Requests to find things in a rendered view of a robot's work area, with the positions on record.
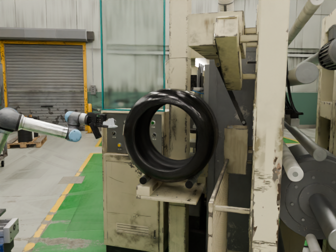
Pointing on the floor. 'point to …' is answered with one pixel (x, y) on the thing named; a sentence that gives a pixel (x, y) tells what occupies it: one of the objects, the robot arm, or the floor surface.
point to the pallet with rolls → (27, 138)
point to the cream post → (179, 115)
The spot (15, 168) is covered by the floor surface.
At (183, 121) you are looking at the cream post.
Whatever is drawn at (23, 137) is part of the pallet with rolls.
